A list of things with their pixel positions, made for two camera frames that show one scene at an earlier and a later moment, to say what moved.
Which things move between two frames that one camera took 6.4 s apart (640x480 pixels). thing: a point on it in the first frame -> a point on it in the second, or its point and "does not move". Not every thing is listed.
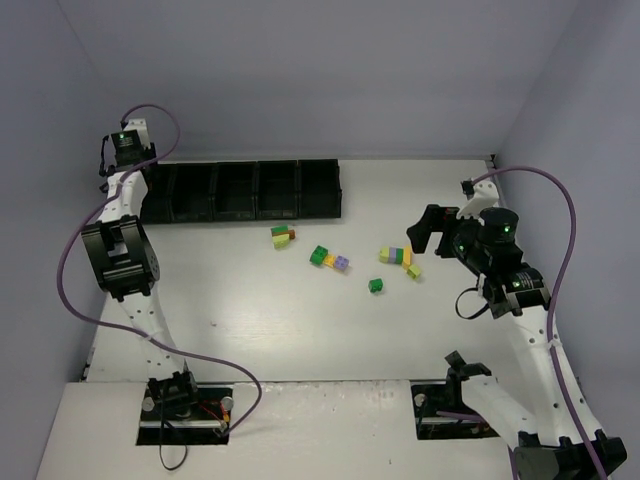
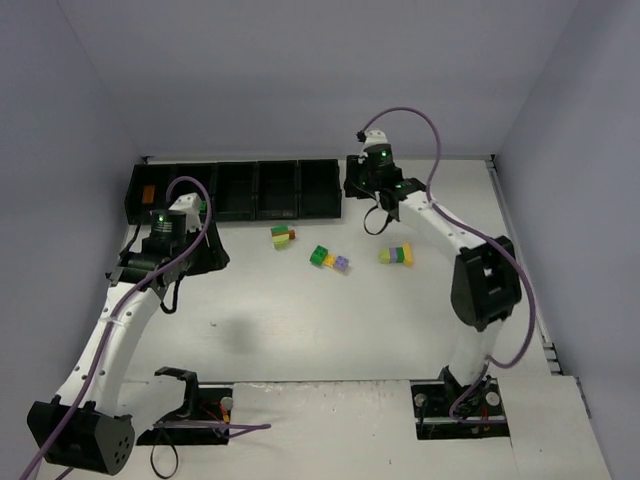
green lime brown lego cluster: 281,236 does not move
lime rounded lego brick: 384,255 does not move
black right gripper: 446,237 -> 353,179
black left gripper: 107,168 -> 211,251
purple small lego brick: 341,262 does not move
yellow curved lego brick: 407,256 does not move
